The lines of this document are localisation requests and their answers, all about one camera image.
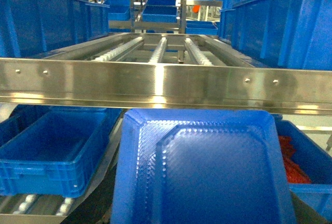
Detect empty blue plastic bin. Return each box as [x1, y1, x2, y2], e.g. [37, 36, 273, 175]
[1, 111, 113, 198]

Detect blue bin with red parts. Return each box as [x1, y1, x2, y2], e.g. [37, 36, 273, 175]
[275, 120, 331, 222]

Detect blue bottle-shaped block part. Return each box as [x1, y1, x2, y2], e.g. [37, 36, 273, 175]
[110, 109, 296, 223]

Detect steel shelf rack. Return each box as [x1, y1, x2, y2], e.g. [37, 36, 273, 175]
[1, 0, 331, 223]

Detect large blue bin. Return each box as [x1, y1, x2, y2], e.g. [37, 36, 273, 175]
[218, 0, 331, 71]

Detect red parts in bin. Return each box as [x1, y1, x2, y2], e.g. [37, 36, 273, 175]
[279, 136, 312, 184]

